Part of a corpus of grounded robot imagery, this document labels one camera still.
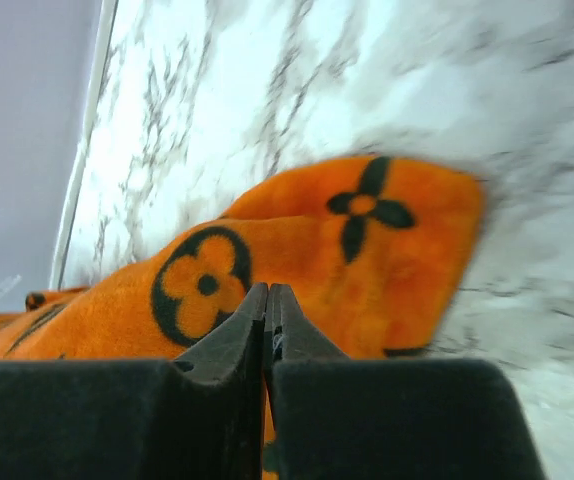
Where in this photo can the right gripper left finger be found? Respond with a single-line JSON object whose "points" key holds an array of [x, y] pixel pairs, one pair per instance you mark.
{"points": [[199, 416]]}

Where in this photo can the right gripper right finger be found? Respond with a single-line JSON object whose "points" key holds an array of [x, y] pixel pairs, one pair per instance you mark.
{"points": [[338, 418]]}

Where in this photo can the orange patterned pillowcase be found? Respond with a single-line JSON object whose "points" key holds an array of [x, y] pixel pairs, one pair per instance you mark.
{"points": [[373, 248]]}

